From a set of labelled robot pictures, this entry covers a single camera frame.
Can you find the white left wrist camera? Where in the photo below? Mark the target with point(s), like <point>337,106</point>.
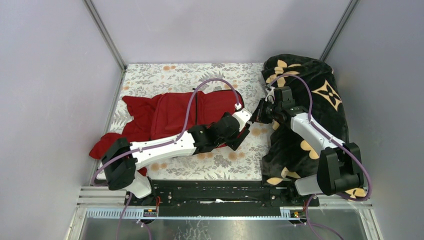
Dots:
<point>242,115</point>

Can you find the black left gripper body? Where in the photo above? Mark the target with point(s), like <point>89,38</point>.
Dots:
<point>239,137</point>

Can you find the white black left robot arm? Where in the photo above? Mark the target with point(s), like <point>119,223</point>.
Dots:
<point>123,160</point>

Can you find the black blanket with tan flowers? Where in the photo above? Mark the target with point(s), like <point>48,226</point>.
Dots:
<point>313,86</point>

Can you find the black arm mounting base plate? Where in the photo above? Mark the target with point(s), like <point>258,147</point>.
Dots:
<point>220,198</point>

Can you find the red student backpack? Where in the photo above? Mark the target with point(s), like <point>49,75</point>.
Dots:
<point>205,109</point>

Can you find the floral patterned table mat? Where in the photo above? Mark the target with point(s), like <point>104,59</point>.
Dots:
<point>149,80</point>

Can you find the red cloth garment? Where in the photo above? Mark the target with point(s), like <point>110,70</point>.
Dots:
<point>142,110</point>

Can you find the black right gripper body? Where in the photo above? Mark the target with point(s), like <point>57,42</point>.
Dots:
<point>275,109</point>

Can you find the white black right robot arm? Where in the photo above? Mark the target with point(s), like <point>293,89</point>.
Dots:
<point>339,167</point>

